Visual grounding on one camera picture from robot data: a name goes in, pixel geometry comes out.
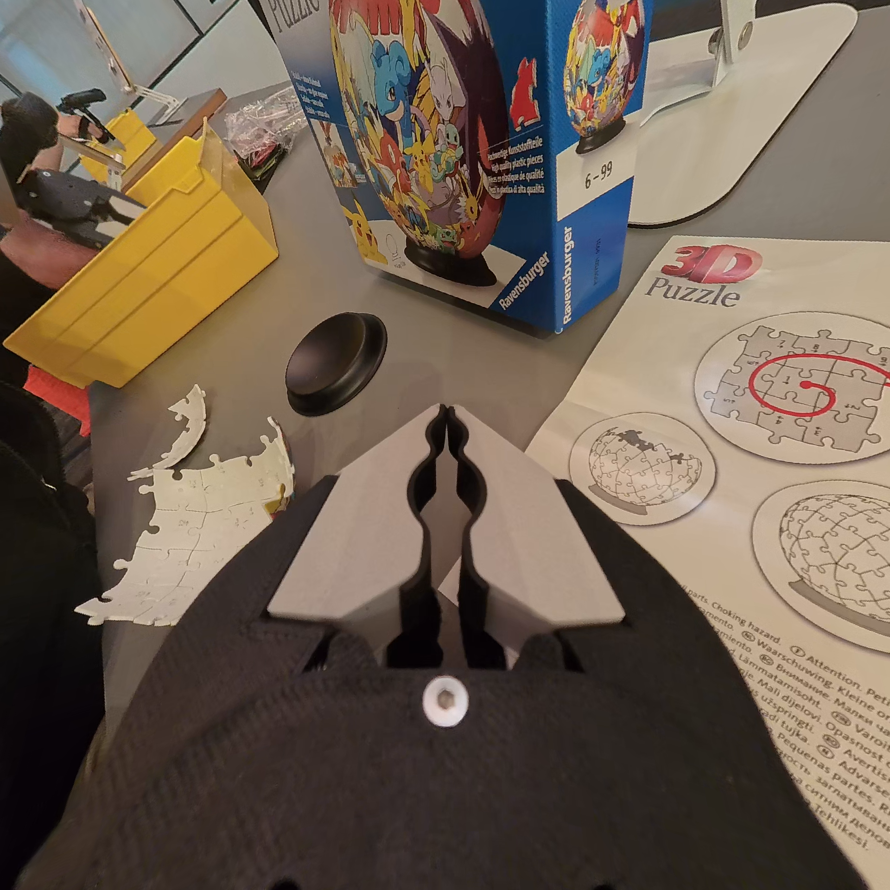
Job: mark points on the white instruction sheet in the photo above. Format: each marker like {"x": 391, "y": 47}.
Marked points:
{"x": 695, "y": 487}

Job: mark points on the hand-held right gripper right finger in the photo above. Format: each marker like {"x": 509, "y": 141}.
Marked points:
{"x": 542, "y": 549}

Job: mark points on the black round puzzle stand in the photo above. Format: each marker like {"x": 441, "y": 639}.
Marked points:
{"x": 334, "y": 361}

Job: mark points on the person's left forearm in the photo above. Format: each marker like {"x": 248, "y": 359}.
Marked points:
{"x": 35, "y": 257}

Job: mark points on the yellow plastic bin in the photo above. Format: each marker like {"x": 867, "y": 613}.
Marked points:
{"x": 160, "y": 278}
{"x": 129, "y": 135}

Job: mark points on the curved strip of joined pieces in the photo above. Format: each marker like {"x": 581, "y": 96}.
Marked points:
{"x": 189, "y": 431}

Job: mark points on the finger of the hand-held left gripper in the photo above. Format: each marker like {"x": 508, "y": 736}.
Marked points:
{"x": 122, "y": 211}

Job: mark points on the white tablet stand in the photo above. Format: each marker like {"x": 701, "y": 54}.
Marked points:
{"x": 153, "y": 94}
{"x": 765, "y": 104}

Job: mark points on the colourful puzzle box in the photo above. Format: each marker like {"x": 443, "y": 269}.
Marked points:
{"x": 452, "y": 139}

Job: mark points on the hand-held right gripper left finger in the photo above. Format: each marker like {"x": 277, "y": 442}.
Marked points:
{"x": 347, "y": 542}

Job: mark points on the clear plastic bag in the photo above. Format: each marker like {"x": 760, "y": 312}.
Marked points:
{"x": 261, "y": 132}

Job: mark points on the large joined puzzle ball section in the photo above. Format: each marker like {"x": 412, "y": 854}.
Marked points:
{"x": 195, "y": 514}

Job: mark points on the tablet with yellow frame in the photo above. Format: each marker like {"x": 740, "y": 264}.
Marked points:
{"x": 104, "y": 42}

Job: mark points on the red mesh fabric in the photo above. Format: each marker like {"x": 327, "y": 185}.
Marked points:
{"x": 55, "y": 396}

